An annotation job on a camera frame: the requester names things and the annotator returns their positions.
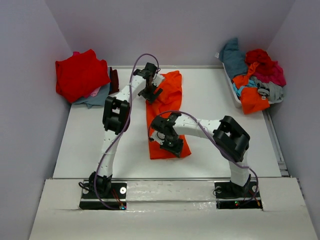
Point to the teal blue crumpled t-shirt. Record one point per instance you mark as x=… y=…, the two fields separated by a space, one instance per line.
x=233 y=59

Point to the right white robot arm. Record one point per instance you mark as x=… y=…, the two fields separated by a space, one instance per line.
x=226 y=135

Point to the red crumpled t-shirt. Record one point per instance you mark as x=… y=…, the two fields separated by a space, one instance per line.
x=265 y=63

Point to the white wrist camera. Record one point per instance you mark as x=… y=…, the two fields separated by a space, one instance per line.
x=157 y=137
x=159 y=78

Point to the orange t-shirt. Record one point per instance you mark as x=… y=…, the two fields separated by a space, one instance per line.
x=250 y=99
x=169 y=99

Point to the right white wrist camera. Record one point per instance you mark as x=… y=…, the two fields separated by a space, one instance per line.
x=157 y=137

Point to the folded red t-shirt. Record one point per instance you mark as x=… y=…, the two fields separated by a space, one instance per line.
x=79 y=75

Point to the grey crumpled t-shirt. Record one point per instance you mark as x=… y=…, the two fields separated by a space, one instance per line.
x=270 y=91

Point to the folded light blue t-shirt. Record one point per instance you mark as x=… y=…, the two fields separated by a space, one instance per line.
x=98 y=100

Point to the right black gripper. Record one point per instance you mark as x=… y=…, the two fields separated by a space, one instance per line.
x=176 y=150

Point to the folded pink t-shirt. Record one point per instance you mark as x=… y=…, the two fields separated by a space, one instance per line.
x=95 y=92

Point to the cyan crumpled t-shirt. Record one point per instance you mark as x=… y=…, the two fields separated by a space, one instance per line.
x=238 y=91

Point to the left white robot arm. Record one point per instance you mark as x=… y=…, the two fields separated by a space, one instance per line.
x=116 y=120

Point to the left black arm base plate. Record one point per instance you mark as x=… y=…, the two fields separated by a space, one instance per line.
x=114 y=200

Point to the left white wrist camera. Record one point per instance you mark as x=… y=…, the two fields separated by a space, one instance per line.
x=159 y=78

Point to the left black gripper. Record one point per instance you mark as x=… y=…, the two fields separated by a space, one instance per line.
x=150 y=96

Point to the folded maroon t-shirt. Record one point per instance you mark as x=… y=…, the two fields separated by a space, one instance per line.
x=114 y=81

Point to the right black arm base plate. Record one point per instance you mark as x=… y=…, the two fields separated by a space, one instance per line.
x=230 y=196

